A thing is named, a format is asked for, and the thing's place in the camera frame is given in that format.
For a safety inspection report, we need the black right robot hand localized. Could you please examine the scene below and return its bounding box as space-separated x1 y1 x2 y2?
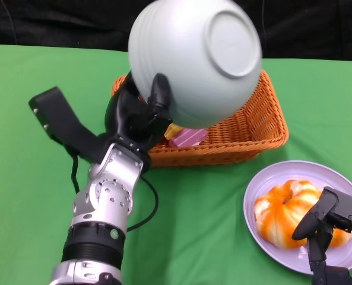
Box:
291 186 352 285

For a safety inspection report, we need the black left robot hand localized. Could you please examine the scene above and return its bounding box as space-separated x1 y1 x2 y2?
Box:
104 72 174 157

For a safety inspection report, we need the orange striped bread bun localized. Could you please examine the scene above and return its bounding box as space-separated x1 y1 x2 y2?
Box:
254 179 324 249
329 227 352 248

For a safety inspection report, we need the yellow striped cake slice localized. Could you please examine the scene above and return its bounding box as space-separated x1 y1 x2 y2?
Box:
163 123 184 140

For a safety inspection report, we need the pink striped cake slice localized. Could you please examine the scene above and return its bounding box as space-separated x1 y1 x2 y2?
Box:
168 128 209 148

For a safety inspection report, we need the grey-green bowl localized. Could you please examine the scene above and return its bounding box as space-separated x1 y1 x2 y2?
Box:
128 0 263 130

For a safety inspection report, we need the pale lavender plate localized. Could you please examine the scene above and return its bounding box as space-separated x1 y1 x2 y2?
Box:
243 160 352 276

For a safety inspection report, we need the orange wicker basket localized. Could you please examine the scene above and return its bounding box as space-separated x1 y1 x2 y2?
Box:
112 69 290 169

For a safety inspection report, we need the black backdrop curtain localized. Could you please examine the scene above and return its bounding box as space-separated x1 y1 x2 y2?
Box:
0 0 352 63

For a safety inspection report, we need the green tablecloth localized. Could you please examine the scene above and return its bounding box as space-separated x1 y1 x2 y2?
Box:
0 43 352 285

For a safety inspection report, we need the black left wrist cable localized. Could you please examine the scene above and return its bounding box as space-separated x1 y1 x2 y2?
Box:
70 154 160 234

